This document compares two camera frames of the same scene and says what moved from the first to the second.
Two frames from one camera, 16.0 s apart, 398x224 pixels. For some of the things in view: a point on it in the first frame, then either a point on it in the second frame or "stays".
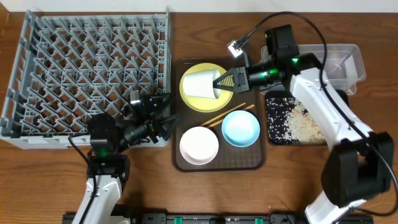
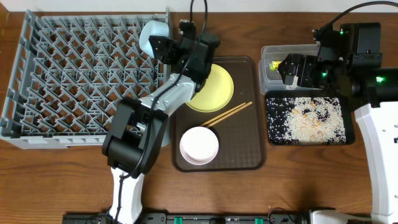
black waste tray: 287,123 stays
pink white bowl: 199,145 stays
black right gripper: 241,84 to 308,63
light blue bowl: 240,128 to 150,28
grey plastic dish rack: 72,64 stays
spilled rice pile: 290,123 stays
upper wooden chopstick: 222,114 stays
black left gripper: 154,118 to 168,50
